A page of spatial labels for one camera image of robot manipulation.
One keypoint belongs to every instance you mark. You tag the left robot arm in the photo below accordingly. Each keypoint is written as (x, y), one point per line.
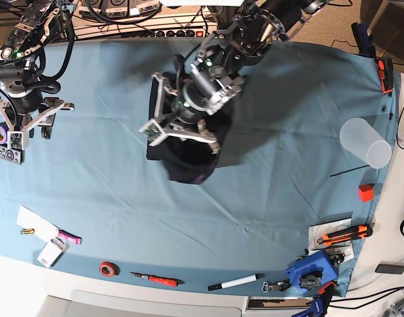
(247, 39)

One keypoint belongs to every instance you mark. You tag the orange black utility knife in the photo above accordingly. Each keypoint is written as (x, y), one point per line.
(357, 232)

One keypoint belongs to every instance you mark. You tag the white small box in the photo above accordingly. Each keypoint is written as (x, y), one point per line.
(51, 252)

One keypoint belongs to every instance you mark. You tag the pink package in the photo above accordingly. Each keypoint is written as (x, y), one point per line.
(69, 237)

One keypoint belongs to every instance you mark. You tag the red screwdriver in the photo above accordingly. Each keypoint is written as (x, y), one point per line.
(170, 282)

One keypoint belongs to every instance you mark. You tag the purple tape roll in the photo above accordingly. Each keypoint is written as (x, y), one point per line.
(3, 133)

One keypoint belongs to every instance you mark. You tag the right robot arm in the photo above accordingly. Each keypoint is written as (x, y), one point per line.
(27, 96)

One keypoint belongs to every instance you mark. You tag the gold battery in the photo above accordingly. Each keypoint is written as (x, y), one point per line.
(27, 231)

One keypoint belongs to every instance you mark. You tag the white paper card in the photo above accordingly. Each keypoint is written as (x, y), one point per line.
(43, 229)

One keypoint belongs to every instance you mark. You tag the paper sheet under knife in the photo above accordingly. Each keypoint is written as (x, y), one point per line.
(315, 232)

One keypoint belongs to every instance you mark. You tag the red cube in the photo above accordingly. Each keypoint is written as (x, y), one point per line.
(366, 192)

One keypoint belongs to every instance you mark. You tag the black t-shirt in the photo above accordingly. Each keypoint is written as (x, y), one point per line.
(189, 161)

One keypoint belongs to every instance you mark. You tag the blue plastic box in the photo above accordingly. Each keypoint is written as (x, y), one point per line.
(311, 272)

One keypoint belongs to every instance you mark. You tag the black remote control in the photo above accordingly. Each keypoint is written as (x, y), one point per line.
(11, 155)

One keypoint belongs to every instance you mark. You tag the orange black tool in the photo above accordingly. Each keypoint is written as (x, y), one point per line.
(385, 72)

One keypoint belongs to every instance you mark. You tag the black white marker pen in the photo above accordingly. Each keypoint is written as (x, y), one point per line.
(236, 282)

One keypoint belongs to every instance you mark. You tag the metal carabiner clip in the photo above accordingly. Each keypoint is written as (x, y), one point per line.
(280, 286)

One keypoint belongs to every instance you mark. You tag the short black cable tie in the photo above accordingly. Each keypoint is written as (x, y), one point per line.
(350, 170)

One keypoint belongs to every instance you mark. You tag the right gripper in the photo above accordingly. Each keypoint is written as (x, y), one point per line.
(21, 126)

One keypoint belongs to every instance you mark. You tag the frosted plastic cup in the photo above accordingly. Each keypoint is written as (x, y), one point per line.
(358, 137)

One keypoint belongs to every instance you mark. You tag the blue black clamp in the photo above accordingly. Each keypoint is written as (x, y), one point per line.
(319, 306)

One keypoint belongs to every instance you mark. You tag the red tape roll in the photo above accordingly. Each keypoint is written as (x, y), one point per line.
(109, 269)

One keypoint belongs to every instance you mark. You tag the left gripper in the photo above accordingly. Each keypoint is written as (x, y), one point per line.
(182, 112)

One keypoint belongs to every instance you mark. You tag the black power strip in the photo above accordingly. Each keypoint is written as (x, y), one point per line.
(166, 33)

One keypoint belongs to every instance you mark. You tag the light blue table cloth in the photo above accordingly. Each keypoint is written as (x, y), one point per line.
(251, 215)

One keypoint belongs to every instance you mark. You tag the black power adapter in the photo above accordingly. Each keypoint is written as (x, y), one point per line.
(387, 268)

